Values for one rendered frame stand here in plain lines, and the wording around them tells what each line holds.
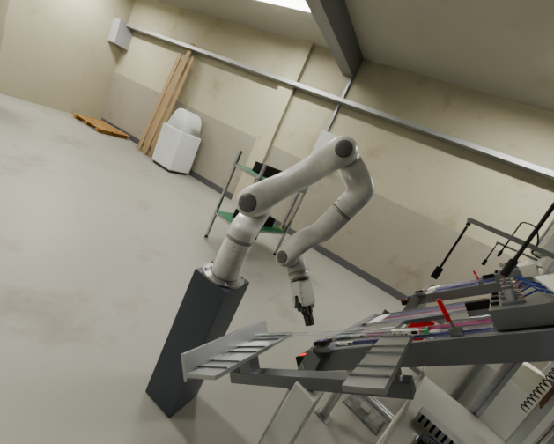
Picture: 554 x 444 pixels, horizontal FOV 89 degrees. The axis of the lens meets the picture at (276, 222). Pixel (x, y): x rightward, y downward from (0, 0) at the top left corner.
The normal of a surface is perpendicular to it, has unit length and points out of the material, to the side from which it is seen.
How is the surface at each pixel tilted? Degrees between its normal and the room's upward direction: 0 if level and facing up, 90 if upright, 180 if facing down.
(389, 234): 90
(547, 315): 90
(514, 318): 90
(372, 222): 90
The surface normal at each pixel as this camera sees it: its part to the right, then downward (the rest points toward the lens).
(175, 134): -0.49, 0.00
